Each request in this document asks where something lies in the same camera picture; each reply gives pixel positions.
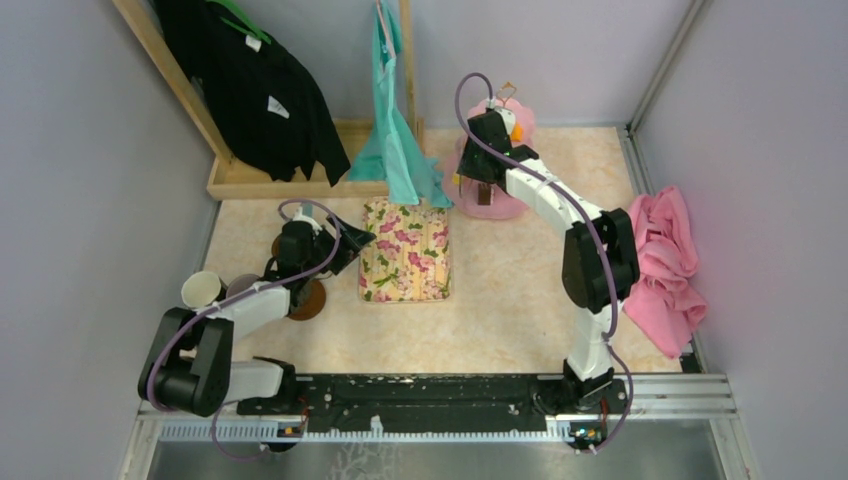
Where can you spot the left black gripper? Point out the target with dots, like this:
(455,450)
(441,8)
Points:
(350,243)

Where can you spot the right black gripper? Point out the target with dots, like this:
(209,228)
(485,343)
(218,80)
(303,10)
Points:
(467,168)

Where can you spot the chocolate cake slice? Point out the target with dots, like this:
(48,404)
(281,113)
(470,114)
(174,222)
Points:
(485,194)

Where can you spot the orange croissant pastry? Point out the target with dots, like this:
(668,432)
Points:
(516,134)

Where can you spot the floral serving tray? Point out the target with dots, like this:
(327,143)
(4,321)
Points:
(410,258)

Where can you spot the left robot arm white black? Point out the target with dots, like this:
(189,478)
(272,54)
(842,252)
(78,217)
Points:
(189,366)

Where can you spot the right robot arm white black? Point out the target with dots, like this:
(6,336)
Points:
(600,264)

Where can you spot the pink three-tier cake stand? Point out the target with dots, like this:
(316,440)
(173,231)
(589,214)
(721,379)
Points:
(475,198)

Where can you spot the teal hanging garment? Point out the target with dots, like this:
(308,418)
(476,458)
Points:
(391,152)

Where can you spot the purple mug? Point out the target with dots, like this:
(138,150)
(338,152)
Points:
(240,284)

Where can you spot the wooden clothes rack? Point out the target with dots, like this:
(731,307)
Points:
(230,178)

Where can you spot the black hanging garment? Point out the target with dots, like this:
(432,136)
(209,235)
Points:
(267,106)

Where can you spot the cream mug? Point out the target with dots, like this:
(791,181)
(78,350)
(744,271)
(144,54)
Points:
(202,289)

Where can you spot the pink crumpled cloth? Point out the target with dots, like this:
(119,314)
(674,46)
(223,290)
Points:
(663,303)

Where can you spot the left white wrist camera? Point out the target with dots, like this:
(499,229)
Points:
(303,214)

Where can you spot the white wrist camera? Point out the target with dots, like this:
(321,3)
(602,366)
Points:
(303,214)
(510,121)

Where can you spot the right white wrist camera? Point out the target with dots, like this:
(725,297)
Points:
(510,121)

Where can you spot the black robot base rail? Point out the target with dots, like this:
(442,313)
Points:
(443,408)

